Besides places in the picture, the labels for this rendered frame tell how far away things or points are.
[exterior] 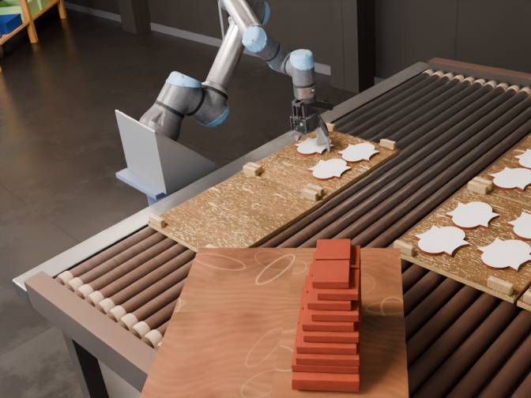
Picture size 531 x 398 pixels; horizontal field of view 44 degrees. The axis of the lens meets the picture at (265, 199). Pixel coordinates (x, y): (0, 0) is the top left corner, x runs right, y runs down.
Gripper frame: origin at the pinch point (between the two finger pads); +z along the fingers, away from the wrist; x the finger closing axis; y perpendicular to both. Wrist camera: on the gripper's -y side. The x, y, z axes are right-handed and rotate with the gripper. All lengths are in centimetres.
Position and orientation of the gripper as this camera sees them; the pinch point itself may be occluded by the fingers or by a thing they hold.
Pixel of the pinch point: (314, 145)
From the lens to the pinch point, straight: 234.7
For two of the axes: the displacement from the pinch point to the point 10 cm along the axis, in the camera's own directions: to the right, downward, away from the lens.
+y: -6.9, 4.5, -5.7
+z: 1.2, 8.4, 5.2
